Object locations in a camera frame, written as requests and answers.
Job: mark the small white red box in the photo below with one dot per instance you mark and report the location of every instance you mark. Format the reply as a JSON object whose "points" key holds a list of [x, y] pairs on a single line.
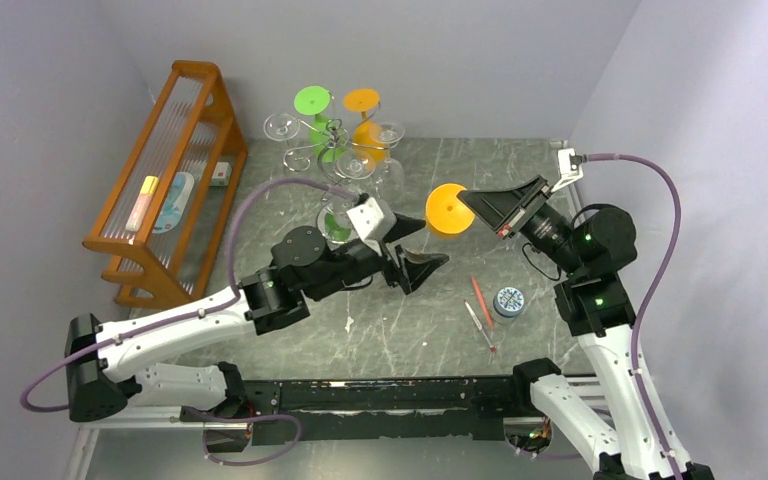
{"points": [[221, 174]]}

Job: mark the yellow highlighter marker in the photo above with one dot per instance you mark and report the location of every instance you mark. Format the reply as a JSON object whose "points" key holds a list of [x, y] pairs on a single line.
{"points": [[140, 207]]}

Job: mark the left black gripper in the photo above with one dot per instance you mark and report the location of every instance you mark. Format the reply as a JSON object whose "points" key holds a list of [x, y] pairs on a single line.
{"points": [[415, 270]]}

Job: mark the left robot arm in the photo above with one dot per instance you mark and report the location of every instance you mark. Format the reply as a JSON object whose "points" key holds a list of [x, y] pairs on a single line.
{"points": [[122, 363]]}

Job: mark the white red pen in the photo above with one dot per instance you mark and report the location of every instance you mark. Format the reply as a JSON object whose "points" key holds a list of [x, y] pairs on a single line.
{"points": [[480, 327]]}

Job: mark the blue patterned round tin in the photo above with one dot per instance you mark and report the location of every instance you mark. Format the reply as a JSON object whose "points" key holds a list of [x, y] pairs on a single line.
{"points": [[508, 304]]}

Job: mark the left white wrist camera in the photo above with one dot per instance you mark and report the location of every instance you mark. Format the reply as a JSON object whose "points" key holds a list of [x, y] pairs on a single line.
{"points": [[372, 220]]}

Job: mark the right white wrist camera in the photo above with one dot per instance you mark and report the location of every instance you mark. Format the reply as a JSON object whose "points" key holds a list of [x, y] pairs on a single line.
{"points": [[570, 168]]}

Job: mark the chrome wine glass rack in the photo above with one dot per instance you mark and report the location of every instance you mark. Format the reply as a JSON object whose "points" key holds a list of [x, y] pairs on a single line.
{"points": [[331, 220]]}

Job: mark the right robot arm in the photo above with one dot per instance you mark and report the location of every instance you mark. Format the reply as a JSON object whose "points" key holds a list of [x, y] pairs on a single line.
{"points": [[637, 442]]}

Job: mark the orange wooden rack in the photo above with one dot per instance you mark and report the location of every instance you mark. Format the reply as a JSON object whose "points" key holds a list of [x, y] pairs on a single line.
{"points": [[191, 127]]}

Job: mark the orange plastic wine glass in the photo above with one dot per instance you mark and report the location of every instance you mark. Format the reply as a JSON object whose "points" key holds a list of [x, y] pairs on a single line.
{"points": [[365, 102]]}

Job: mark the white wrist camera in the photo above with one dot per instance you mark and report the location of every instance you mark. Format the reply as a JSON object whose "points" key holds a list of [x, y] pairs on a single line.
{"points": [[372, 220], [570, 168]]}

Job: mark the clear wine glass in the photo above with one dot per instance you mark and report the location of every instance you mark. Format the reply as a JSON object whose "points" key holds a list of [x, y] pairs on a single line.
{"points": [[283, 128], [355, 170], [389, 175]]}

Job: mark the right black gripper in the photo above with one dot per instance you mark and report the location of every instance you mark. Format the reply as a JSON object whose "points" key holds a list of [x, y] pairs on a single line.
{"points": [[522, 213]]}

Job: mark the light blue flat package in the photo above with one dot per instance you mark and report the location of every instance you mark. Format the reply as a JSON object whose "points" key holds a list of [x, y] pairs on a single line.
{"points": [[175, 203]]}

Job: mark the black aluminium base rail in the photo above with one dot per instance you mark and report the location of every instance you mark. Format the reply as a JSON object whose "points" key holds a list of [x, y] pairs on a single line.
{"points": [[481, 408]]}

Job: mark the green plastic wine glass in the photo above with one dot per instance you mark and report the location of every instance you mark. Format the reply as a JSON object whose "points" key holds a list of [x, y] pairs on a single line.
{"points": [[327, 134]]}

